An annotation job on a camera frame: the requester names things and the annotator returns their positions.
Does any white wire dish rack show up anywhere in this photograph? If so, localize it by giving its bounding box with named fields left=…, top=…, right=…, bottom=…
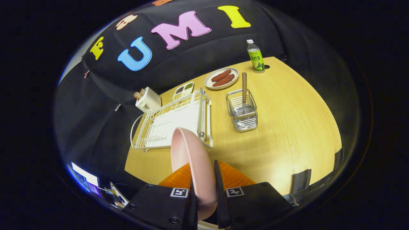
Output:
left=130, top=88, right=213, bottom=152

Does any pink plate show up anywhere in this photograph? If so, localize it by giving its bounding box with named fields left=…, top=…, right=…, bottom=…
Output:
left=171, top=127, right=218, bottom=221

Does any brown sausage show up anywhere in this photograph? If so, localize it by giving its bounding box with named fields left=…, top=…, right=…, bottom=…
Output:
left=211, top=69, right=232, bottom=82
left=212, top=74, right=235, bottom=87

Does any white toaster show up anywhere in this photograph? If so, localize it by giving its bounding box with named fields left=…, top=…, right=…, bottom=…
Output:
left=135, top=87, right=162, bottom=114

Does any black backdrop cloth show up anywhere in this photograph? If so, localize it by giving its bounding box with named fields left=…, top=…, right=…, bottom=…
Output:
left=53, top=0, right=361, bottom=192

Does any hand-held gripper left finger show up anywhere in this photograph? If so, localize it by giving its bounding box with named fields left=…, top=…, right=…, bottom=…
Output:
left=122, top=162, right=199, bottom=230

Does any white compartment seasoning tray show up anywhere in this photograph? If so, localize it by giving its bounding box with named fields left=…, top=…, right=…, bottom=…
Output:
left=173, top=82, right=195, bottom=101

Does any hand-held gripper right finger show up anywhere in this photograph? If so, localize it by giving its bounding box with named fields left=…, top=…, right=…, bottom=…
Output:
left=213, top=159, right=293, bottom=229

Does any white desk device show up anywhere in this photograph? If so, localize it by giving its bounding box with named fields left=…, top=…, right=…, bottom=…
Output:
left=110, top=181, right=129, bottom=208

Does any metal wire basket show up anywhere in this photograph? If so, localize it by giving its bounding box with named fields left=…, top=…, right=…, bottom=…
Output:
left=226, top=89, right=258, bottom=132

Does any cream plate with sausages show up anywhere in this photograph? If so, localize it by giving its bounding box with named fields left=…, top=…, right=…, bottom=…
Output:
left=204, top=67, right=239, bottom=90

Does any dark grey chair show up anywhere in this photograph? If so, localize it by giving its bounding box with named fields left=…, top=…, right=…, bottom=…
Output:
left=290, top=169, right=312, bottom=195
left=334, top=148, right=344, bottom=167

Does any wooden handle spoon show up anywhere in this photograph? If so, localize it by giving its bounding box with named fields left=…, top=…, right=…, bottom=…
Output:
left=242, top=72, right=247, bottom=114

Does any computer monitor screen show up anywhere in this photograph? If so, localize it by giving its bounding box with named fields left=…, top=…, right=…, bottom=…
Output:
left=70, top=162, right=100, bottom=196

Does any green label drink bottle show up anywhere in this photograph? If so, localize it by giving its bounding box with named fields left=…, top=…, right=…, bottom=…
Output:
left=246, top=39, right=265, bottom=74

